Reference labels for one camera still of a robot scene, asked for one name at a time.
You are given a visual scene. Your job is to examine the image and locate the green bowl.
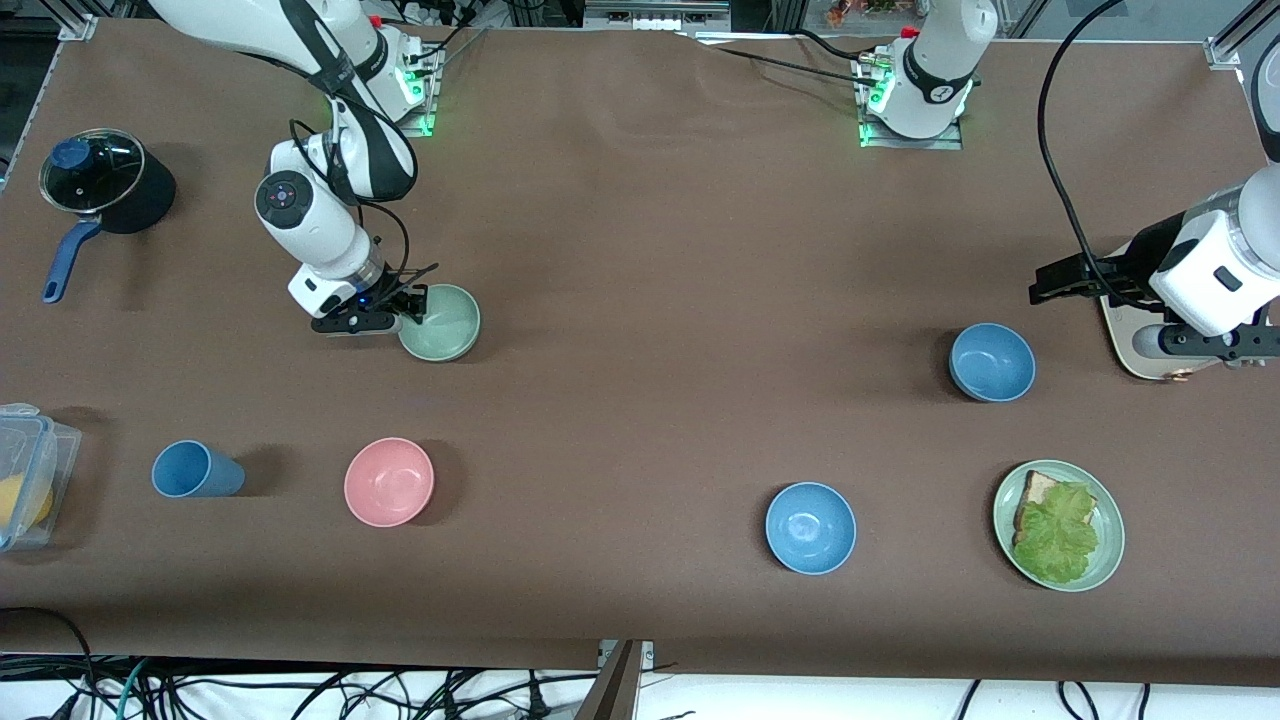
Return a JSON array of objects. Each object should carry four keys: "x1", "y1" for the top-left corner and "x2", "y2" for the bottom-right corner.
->
[{"x1": 397, "y1": 284, "x2": 482, "y2": 362}]

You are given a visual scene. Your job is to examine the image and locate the blue bowl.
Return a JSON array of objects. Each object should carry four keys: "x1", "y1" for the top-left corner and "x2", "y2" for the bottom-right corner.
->
[
  {"x1": 765, "y1": 482, "x2": 858, "y2": 576},
  {"x1": 948, "y1": 322, "x2": 1037, "y2": 403}
]

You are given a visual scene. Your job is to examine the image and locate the pink bowl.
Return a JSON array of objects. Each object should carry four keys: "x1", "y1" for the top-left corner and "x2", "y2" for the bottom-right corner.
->
[{"x1": 344, "y1": 437, "x2": 436, "y2": 528}]

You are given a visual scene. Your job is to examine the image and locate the beige wooden board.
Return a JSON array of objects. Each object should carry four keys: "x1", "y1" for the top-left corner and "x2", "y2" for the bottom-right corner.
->
[{"x1": 1098, "y1": 238, "x2": 1201, "y2": 382}]

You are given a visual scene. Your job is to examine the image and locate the bread slice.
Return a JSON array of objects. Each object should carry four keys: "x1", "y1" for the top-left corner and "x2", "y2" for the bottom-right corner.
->
[{"x1": 1013, "y1": 470, "x2": 1099, "y2": 546}]

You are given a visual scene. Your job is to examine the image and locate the blue ribbed cup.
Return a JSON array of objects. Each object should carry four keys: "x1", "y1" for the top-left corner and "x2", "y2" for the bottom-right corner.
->
[{"x1": 151, "y1": 440, "x2": 246, "y2": 499}]

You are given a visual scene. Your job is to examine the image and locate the green lettuce leaf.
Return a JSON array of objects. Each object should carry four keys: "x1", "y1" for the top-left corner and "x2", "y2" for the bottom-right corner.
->
[{"x1": 1012, "y1": 482, "x2": 1101, "y2": 586}]

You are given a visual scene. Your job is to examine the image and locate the green plate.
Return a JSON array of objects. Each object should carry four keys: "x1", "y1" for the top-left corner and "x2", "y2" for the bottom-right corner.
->
[{"x1": 993, "y1": 460, "x2": 1126, "y2": 593}]

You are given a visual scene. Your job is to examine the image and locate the clear plastic food container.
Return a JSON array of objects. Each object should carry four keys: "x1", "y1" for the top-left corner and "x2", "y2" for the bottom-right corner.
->
[{"x1": 0, "y1": 403, "x2": 83, "y2": 552}]

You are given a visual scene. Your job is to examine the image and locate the grey power strip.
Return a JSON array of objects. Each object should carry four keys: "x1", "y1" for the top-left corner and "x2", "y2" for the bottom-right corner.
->
[{"x1": 585, "y1": 0, "x2": 731, "y2": 31}]

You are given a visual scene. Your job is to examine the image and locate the yellow fruit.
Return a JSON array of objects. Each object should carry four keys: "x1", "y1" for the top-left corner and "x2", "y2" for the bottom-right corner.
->
[{"x1": 0, "y1": 475, "x2": 53, "y2": 531}]

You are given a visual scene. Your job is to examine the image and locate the grey metal profile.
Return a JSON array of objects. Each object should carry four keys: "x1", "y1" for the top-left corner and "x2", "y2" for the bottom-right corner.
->
[{"x1": 575, "y1": 640, "x2": 646, "y2": 720}]

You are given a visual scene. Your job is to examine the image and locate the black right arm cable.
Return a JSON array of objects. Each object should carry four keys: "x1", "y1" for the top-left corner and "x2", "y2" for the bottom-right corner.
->
[{"x1": 288, "y1": 118, "x2": 441, "y2": 301}]

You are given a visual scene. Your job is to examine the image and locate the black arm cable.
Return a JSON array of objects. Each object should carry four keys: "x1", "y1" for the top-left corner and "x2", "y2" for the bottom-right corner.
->
[
  {"x1": 288, "y1": 118, "x2": 441, "y2": 301},
  {"x1": 1037, "y1": 0, "x2": 1136, "y2": 301}
]

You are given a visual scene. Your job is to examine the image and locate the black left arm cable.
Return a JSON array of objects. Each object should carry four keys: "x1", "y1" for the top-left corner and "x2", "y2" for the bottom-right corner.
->
[{"x1": 1037, "y1": 0, "x2": 1136, "y2": 301}]

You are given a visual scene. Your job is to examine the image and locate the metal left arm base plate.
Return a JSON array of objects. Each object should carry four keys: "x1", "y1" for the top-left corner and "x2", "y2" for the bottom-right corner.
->
[{"x1": 858, "y1": 55, "x2": 966, "y2": 151}]

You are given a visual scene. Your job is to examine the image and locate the black pot with blue handle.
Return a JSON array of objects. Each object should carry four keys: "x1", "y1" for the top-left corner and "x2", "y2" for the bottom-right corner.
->
[{"x1": 40, "y1": 128, "x2": 178, "y2": 305}]

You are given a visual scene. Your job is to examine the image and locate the black table cable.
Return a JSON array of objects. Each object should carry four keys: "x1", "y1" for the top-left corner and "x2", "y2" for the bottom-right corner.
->
[{"x1": 700, "y1": 42, "x2": 881, "y2": 86}]

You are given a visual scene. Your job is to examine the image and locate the teal cable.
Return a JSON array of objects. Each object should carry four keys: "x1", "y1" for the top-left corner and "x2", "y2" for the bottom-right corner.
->
[{"x1": 113, "y1": 657, "x2": 153, "y2": 720}]

